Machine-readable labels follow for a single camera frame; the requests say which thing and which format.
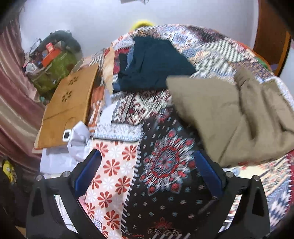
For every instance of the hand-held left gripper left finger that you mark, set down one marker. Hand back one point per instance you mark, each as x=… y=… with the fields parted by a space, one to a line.
x=88 y=167

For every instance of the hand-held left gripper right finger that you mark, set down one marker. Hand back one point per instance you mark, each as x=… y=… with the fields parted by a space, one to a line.
x=207 y=170

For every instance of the olive green pants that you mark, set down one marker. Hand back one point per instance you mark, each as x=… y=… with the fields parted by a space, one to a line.
x=229 y=115

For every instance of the white crumpled cloth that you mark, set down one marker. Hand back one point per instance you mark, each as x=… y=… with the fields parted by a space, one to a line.
x=75 y=147

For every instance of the small white device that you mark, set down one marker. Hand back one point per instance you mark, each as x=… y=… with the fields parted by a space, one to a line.
x=66 y=135

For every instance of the patchwork printed blanket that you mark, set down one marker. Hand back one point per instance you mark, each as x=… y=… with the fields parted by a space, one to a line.
x=165 y=160

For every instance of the wooden lap desk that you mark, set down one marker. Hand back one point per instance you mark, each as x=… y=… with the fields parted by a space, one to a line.
x=69 y=103

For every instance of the yellow and black object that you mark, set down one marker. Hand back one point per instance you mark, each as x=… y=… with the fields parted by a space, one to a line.
x=8 y=170

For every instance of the striped maroon curtain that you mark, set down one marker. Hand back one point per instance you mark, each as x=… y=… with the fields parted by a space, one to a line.
x=16 y=96

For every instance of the green fabric bag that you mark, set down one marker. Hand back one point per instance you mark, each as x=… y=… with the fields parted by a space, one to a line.
x=55 y=71

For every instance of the striped tan cloth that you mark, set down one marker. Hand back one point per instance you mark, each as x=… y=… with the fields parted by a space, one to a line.
x=108 y=66

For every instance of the dark navy garment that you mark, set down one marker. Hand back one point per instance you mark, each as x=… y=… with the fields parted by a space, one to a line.
x=154 y=66

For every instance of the orange box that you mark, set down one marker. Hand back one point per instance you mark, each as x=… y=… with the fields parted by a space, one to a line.
x=51 y=55

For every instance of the green cloth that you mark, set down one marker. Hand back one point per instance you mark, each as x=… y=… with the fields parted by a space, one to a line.
x=260 y=61

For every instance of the grey curved pillow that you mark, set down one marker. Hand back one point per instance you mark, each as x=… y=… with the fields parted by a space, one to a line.
x=64 y=39

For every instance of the wooden wardrobe with heart stickers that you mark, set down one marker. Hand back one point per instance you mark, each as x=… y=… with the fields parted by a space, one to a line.
x=273 y=36

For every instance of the yellow foam tube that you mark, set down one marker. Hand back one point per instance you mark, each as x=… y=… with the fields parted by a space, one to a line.
x=142 y=24

